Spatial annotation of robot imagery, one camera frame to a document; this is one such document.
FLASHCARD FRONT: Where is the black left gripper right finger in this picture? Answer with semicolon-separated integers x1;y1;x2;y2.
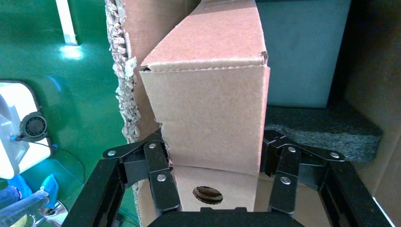
259;129;392;227

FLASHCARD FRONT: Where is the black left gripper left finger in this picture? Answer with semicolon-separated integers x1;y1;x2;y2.
62;129;182;227

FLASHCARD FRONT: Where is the small brown cardboard box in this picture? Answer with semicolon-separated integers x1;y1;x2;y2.
139;0;270;212

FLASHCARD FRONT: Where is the large open cardboard box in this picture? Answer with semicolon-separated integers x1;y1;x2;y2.
105;0;401;227

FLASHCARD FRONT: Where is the black foam pad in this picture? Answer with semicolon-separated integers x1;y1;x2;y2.
264;105;384;164

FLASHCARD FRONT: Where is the chrome stool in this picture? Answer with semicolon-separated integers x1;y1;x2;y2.
29;200;69;227

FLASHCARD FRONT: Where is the blue grey block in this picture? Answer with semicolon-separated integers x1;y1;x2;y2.
256;0;352;109

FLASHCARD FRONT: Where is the white robot body with base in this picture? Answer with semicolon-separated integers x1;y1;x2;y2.
0;80;52;180

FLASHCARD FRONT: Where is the white tube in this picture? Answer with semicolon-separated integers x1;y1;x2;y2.
55;0;78;47

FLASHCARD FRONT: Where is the thin black floor cable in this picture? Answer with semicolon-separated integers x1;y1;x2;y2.
34;141;87;185

